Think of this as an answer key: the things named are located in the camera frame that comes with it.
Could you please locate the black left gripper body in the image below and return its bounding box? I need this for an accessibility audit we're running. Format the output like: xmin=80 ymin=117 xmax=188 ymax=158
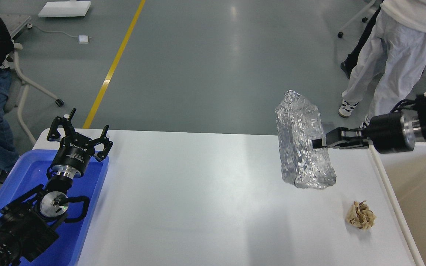
xmin=51 ymin=133 xmax=95 ymax=177

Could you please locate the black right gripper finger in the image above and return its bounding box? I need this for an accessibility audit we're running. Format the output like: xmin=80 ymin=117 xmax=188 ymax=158
xmin=312 ymin=127 xmax=369 ymax=149

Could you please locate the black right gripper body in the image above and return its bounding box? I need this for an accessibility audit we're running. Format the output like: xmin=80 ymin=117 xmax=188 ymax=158
xmin=364 ymin=112 xmax=416 ymax=154

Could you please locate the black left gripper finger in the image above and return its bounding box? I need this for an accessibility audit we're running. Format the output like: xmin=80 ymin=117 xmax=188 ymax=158
xmin=46 ymin=108 xmax=77 ymax=142
xmin=89 ymin=125 xmax=113 ymax=162

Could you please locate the silver foil bag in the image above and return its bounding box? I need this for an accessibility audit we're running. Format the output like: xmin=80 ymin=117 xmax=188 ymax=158
xmin=275 ymin=90 xmax=337 ymax=189

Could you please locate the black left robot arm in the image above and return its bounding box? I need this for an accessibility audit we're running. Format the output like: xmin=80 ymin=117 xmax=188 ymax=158
xmin=0 ymin=108 xmax=113 ymax=266

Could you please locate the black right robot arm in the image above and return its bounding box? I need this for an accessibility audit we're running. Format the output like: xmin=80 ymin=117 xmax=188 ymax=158
xmin=312 ymin=92 xmax=426 ymax=154

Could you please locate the blue plastic bin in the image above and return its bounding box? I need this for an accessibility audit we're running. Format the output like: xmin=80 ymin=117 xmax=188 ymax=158
xmin=0 ymin=150 xmax=109 ymax=266

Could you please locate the beige plastic bin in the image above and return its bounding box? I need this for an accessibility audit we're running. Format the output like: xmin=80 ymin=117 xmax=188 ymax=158
xmin=371 ymin=143 xmax=426 ymax=266

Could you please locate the person in black clothes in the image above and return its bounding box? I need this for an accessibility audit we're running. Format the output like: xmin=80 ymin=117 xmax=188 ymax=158
xmin=340 ymin=7 xmax=381 ymax=79

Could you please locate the crumpled brown paper ball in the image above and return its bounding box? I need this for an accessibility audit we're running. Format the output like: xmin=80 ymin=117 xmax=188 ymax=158
xmin=345 ymin=200 xmax=376 ymax=230

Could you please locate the white rolling chair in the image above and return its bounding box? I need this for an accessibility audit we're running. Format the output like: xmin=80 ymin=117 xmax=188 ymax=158
xmin=2 ymin=41 xmax=64 ymax=145

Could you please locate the white power adapter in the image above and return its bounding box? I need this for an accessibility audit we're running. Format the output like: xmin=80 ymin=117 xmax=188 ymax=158
xmin=78 ymin=35 xmax=90 ymax=44

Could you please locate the person in white clothes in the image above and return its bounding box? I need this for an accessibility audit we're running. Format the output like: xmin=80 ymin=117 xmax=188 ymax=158
xmin=338 ymin=0 xmax=426 ymax=127

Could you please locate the white chair leg with caster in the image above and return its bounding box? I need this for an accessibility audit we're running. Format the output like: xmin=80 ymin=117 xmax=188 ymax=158
xmin=337 ymin=0 xmax=382 ymax=38

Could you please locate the white flat board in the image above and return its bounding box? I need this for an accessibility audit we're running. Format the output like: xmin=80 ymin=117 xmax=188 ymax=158
xmin=38 ymin=0 xmax=91 ymax=17

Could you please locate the white cable on floor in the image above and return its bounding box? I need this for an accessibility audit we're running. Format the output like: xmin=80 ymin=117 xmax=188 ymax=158
xmin=26 ymin=24 xmax=80 ymax=39

